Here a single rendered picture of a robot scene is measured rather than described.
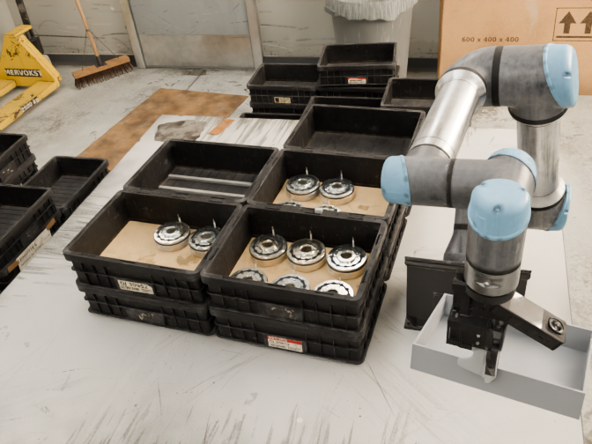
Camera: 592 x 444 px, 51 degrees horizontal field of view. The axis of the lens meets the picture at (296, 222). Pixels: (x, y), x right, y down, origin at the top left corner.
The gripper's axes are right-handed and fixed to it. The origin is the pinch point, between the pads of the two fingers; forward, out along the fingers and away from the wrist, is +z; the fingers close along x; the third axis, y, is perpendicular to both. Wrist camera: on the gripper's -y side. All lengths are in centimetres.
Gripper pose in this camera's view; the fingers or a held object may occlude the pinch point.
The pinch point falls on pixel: (492, 374)
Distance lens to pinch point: 107.4
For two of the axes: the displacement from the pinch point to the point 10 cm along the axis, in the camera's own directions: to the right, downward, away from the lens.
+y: -9.1, -1.7, 3.8
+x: -4.0, 5.8, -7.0
